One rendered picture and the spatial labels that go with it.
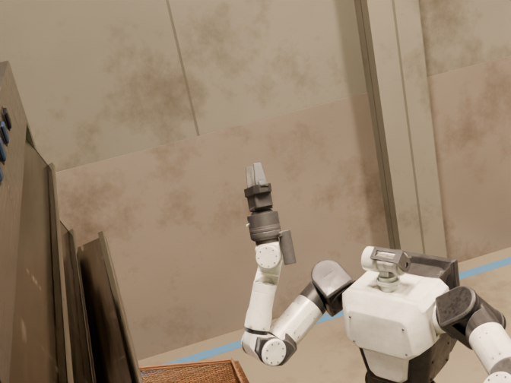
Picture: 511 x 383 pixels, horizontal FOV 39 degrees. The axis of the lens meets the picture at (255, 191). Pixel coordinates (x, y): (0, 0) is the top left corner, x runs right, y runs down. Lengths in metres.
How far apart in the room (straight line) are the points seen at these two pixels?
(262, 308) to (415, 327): 0.41
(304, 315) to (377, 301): 0.23
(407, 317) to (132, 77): 2.55
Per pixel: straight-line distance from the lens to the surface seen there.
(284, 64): 4.23
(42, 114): 4.11
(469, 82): 4.71
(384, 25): 4.20
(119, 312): 2.12
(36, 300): 1.50
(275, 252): 1.97
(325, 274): 2.11
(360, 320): 2.01
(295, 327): 2.07
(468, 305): 1.88
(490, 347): 1.81
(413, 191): 4.50
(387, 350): 2.01
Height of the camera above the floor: 2.39
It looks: 20 degrees down
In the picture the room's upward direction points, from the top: 12 degrees counter-clockwise
